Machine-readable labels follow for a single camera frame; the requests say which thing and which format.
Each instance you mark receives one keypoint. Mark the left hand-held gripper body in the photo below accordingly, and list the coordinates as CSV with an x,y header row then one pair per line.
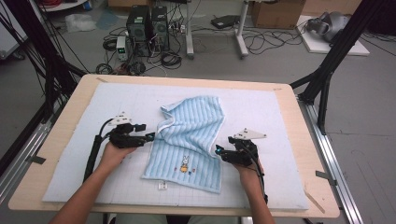
x,y
124,138

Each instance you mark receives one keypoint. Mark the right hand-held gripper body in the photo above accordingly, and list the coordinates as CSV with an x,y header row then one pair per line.
x,y
241,155

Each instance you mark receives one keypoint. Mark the blue striped towel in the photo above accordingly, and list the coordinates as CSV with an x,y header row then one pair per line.
x,y
186,130

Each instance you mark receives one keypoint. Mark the person's right hand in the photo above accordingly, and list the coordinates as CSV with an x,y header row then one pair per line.
x,y
249,174

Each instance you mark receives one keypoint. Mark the person's left hand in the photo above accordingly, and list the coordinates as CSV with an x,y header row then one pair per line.
x,y
113,157

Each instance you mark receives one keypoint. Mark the white grid mat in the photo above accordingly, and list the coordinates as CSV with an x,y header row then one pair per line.
x,y
249,91

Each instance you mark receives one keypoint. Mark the white power supply box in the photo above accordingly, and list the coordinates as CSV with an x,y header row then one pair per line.
x,y
121,48

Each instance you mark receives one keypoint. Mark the grey tape strip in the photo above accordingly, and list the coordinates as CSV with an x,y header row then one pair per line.
x,y
325,176

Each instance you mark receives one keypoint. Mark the thin wooden stick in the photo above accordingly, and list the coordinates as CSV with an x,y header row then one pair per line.
x,y
315,202

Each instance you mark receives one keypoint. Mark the black tape strip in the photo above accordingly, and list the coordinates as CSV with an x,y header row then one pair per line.
x,y
36,160

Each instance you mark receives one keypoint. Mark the large black computer tower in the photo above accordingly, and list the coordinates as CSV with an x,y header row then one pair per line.
x,y
138,28

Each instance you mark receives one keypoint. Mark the slim black computer tower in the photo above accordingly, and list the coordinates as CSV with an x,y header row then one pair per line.
x,y
160,28

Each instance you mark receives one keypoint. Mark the white desk leg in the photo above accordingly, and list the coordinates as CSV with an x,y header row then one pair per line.
x,y
240,34
189,31

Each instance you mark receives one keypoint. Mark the black flat device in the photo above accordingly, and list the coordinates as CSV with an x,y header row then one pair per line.
x,y
225,21

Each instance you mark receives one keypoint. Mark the clear plastic bag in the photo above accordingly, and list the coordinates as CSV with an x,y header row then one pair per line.
x,y
79,22

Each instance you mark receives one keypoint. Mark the white floor board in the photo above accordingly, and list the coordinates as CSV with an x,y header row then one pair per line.
x,y
314,46

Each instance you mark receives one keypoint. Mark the brown cardboard box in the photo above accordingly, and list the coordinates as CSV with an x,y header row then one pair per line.
x,y
277,14

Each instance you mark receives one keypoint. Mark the grey headset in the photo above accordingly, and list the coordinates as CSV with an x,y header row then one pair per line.
x,y
333,23

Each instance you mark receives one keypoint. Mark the grey white cabinet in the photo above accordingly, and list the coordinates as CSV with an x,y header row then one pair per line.
x,y
7,37

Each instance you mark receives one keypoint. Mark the aluminium rail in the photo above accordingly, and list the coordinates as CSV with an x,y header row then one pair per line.
x,y
28,146
330,161

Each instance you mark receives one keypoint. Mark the black metal frame strut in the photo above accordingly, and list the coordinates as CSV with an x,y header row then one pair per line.
x,y
342,43
34,31

